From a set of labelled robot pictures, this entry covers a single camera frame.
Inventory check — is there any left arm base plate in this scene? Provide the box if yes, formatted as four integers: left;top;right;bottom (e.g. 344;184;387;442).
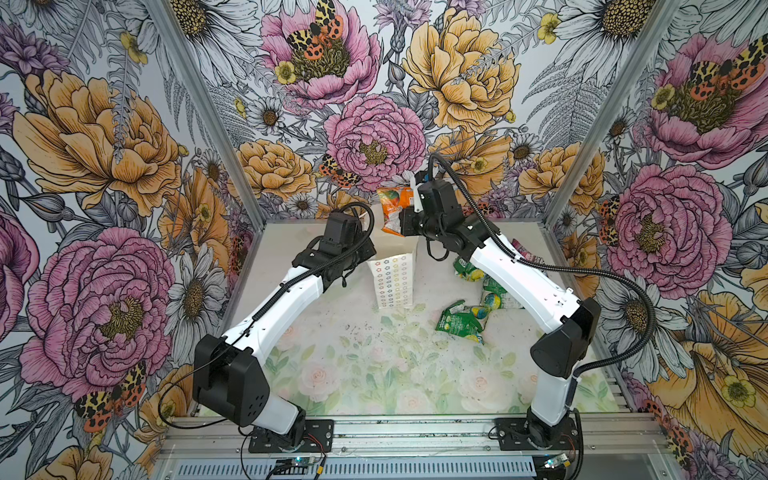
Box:
247;419;335;454

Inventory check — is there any green yellow snack packet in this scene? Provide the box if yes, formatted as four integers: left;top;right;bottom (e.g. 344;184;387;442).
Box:
453;257;485;282

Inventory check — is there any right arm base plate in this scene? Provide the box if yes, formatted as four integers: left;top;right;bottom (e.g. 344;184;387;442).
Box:
490;415;583;451

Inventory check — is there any green circuit board left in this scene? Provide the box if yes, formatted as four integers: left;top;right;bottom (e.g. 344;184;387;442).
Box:
273;457;315;475

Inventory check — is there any left black cable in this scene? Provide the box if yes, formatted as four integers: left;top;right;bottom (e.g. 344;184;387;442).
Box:
157;200;376;430

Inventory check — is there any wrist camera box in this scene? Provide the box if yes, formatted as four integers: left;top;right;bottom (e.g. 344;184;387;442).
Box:
414;172;464;224
320;211;361;255

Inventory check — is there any right black corrugated cable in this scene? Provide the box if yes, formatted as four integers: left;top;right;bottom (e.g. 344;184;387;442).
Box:
427;152;656;378

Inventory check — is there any green snack packet front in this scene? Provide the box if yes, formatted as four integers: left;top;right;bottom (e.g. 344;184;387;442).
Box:
435;300;491;344

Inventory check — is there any green circuit board right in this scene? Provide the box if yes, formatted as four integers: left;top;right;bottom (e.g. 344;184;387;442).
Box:
543;453;571;469

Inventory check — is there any pink purple snack packet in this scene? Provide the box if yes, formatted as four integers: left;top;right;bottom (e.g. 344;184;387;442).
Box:
511;238;544;264

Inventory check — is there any aluminium front rail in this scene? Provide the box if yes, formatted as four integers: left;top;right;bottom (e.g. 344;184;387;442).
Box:
151;413;683;479

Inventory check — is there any green circuit board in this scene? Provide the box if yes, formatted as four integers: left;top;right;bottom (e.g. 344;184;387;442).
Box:
543;453;571;469
273;457;315;475

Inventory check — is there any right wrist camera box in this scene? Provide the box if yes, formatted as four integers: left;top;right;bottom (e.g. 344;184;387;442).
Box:
414;172;464;224

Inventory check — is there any orange snack packet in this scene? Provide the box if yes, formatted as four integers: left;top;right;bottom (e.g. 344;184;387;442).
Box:
376;186;413;237

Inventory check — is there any white patterned paper bag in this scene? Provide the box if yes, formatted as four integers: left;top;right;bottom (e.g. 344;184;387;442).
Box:
367;204;419;310

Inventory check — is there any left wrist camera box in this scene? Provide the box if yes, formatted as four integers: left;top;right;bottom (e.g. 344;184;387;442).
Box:
320;211;361;255

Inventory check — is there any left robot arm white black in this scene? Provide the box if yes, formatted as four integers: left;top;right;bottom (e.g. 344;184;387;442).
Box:
193;236;376;449

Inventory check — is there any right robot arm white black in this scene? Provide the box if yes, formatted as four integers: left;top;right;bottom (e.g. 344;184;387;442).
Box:
399;207;600;449

